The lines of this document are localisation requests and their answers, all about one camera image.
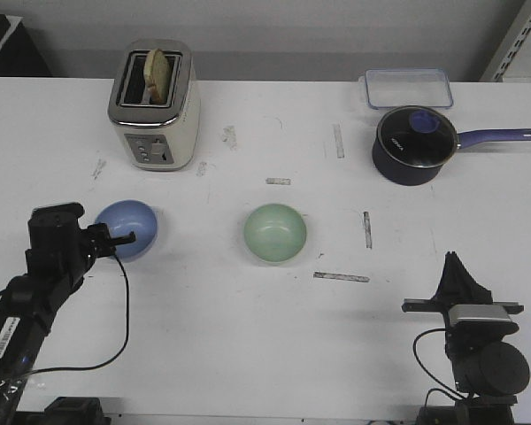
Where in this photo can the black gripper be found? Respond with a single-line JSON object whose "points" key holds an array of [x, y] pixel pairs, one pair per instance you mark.
{"points": [[99, 243], [458, 287]]}

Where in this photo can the blue bowl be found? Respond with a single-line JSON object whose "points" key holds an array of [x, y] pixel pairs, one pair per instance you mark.
{"points": [[127, 216]]}

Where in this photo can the green bowl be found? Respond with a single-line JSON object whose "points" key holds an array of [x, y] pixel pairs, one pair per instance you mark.
{"points": [[275, 233]]}

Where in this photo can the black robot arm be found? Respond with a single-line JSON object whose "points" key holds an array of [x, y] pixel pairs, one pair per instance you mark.
{"points": [[488, 372], [59, 256]]}

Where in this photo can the cream and steel toaster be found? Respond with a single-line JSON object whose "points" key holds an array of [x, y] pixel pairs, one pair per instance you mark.
{"points": [[157, 137]]}

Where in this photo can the dark blue saucepan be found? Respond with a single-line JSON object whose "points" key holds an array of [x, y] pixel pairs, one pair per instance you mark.
{"points": [[401, 174]]}

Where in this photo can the glass pot lid blue knob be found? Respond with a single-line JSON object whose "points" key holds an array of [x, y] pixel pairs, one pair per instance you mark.
{"points": [[417, 136]]}

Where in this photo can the slice of toast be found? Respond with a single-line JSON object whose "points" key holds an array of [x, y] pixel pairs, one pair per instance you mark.
{"points": [[156, 75]]}

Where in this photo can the clear plastic food container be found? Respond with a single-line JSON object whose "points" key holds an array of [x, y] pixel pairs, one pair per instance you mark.
{"points": [[386, 88]]}

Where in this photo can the black box background left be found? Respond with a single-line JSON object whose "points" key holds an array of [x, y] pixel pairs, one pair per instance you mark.
{"points": [[19, 57]]}

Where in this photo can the white metal shelf upright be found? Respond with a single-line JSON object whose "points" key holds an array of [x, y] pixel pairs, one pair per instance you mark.
{"points": [[512, 42]]}

